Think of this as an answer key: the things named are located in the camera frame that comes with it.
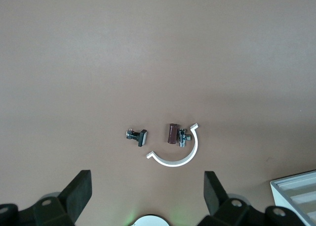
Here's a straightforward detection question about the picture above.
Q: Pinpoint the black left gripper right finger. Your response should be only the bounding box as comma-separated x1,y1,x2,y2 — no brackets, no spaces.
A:
203,171,316,226

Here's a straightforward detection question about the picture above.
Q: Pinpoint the white curved clamp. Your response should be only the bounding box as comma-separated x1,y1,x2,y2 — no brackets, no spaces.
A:
146,122,200,168

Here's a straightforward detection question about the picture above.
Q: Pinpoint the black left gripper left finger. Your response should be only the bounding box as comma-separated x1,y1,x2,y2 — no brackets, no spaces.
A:
0,169,93,226

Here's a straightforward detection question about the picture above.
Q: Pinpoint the small black connector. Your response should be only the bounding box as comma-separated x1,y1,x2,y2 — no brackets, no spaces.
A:
125,128,149,148

